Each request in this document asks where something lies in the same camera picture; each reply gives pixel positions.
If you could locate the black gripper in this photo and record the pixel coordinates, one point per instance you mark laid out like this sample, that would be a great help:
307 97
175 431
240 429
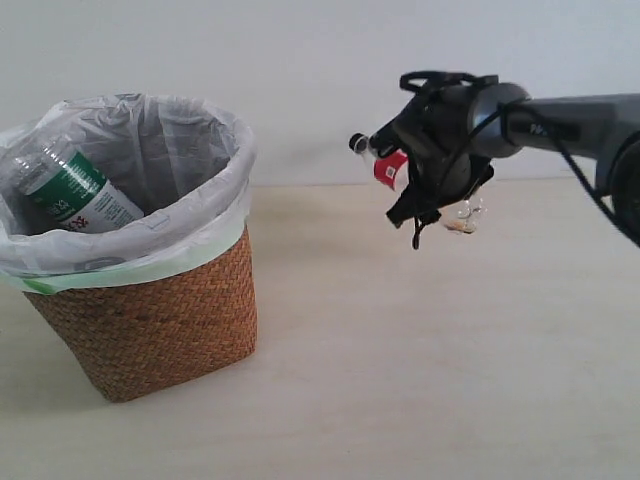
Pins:
435 129

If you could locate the clear bottle red label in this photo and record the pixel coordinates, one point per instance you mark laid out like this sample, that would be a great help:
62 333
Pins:
393 172

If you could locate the clear bottle green cap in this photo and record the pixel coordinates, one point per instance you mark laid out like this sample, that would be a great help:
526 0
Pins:
61 181

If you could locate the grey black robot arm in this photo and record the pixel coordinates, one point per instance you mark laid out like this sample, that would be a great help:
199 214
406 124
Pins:
598 136

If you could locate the white plastic bin liner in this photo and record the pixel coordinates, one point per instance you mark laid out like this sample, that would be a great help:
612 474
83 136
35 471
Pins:
185 162

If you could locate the woven brown wicker basket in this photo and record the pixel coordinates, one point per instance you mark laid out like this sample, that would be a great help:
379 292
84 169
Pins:
135 340

